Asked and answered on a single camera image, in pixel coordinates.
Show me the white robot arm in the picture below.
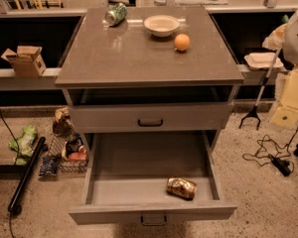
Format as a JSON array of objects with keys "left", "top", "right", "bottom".
[{"left": 283, "top": 10, "right": 298, "bottom": 65}]

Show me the grey drawer cabinet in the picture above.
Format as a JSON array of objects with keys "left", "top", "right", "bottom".
[{"left": 54, "top": 5, "right": 245, "bottom": 226}]

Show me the closed grey upper drawer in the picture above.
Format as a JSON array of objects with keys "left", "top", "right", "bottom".
[{"left": 69, "top": 103, "right": 232, "bottom": 133}]

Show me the open grey drawer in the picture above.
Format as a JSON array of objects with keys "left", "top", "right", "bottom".
[{"left": 70, "top": 131, "right": 236, "bottom": 226}]

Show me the green soda can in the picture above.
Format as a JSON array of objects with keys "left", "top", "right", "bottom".
[{"left": 104, "top": 3, "right": 127, "bottom": 26}]

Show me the orange fruit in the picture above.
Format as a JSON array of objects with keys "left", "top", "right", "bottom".
[{"left": 174, "top": 34, "right": 190, "bottom": 52}]

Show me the red snack packet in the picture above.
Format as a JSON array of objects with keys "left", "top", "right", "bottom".
[{"left": 69, "top": 152, "right": 87, "bottom": 162}]

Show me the white bowl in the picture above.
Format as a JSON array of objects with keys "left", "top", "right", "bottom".
[{"left": 143, "top": 15, "right": 180, "bottom": 38}]

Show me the brown snack bag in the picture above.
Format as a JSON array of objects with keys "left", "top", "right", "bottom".
[{"left": 53, "top": 107, "right": 73, "bottom": 136}]

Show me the reacher grabber tool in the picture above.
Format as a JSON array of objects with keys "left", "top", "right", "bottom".
[{"left": 238, "top": 14, "right": 291, "bottom": 131}]

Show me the blue snack bag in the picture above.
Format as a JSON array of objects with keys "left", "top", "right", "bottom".
[{"left": 39, "top": 156, "right": 59, "bottom": 178}]

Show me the white takeout container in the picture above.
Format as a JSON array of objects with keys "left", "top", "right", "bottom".
[{"left": 244, "top": 53, "right": 275, "bottom": 70}]

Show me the green chip bag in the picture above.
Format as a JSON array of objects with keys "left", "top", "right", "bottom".
[{"left": 8, "top": 125, "right": 37, "bottom": 166}]

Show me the cardboard box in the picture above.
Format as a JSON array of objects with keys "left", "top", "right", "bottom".
[{"left": 1, "top": 46, "right": 46, "bottom": 77}]

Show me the black pole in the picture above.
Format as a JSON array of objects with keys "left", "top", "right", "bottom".
[{"left": 8, "top": 137, "right": 46, "bottom": 215}]

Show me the wire mesh basket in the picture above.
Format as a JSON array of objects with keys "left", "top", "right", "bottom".
[{"left": 48, "top": 133, "right": 88, "bottom": 173}]

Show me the black power adapter cable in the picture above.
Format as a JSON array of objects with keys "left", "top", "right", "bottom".
[{"left": 241, "top": 109, "right": 298, "bottom": 178}]

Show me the black cable left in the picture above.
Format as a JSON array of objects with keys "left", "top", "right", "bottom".
[{"left": 0, "top": 85, "right": 21, "bottom": 238}]

